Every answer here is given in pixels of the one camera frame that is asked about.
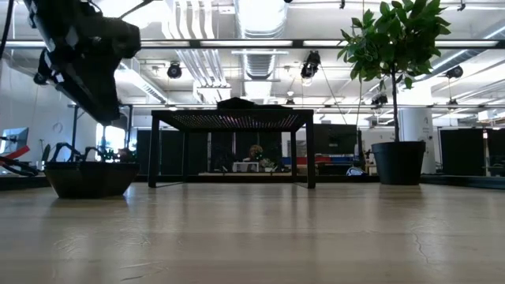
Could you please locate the silver ventilation duct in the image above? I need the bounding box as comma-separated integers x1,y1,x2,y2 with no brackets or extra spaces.
234,0,290,104

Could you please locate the black partition panel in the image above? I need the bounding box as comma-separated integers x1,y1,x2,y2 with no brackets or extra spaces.
136,129,210,178
439,128,487,178

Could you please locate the person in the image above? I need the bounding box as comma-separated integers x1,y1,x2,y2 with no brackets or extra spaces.
247,144,266,163

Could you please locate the black metal rig frame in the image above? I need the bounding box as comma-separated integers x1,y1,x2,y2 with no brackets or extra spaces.
0,38,505,190

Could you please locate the black wavy square plate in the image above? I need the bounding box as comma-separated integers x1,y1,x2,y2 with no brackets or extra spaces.
43,160,140,200

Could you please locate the black perforated metal stand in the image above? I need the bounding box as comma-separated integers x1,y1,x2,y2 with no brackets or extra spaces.
148,108,316,190

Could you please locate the red slanted bar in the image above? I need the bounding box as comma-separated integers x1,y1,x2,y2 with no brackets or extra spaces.
0,144,31,162

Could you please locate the grey desk monitor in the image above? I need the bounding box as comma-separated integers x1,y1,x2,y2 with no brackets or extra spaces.
0,126,29,155

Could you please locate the green plant in black pot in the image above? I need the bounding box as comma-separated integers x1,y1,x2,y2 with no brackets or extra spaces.
337,0,451,186

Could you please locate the black ceiling spotlight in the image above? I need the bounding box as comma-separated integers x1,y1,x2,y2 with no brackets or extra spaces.
300,50,323,80
445,65,465,80
166,61,184,80

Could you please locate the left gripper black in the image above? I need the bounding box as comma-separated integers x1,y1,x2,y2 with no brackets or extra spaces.
23,0,142,126

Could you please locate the black background rig frame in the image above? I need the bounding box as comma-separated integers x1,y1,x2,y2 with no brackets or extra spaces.
66,103,505,174

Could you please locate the white round column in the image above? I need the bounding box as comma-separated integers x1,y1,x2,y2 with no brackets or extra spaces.
398,108,437,174

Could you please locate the black screen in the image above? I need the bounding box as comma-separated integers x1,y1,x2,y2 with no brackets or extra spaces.
313,124,359,155

